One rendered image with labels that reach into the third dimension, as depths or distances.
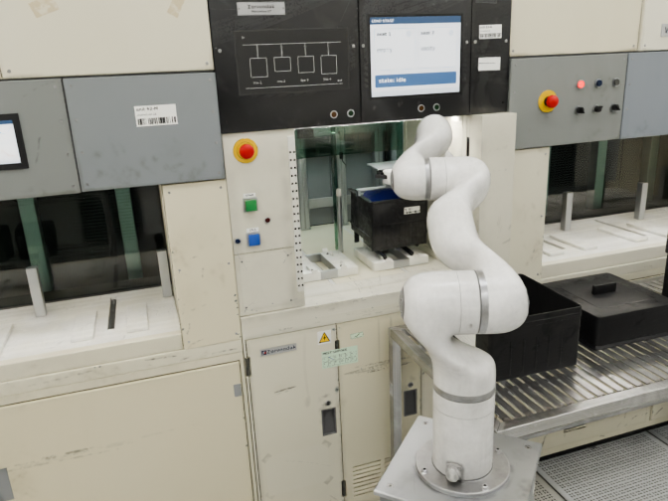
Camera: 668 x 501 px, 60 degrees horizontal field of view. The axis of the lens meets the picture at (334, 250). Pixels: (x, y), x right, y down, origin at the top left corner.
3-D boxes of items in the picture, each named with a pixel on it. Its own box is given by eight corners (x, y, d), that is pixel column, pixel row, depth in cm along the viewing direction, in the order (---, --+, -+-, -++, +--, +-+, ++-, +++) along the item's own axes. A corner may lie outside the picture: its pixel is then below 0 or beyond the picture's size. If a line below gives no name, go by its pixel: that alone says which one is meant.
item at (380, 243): (367, 262, 202) (367, 174, 190) (347, 244, 220) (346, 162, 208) (429, 252, 209) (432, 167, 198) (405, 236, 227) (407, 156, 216)
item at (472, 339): (438, 339, 174) (439, 285, 169) (519, 324, 181) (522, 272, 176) (488, 384, 149) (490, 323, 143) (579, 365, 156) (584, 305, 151)
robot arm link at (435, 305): (502, 403, 107) (508, 282, 100) (402, 404, 108) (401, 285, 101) (488, 370, 119) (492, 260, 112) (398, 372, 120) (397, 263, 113)
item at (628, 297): (594, 351, 163) (598, 308, 159) (531, 312, 189) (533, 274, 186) (677, 333, 171) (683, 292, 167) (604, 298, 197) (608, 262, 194)
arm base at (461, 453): (499, 509, 107) (504, 423, 101) (402, 481, 115) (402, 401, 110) (517, 449, 123) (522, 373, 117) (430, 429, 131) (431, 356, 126)
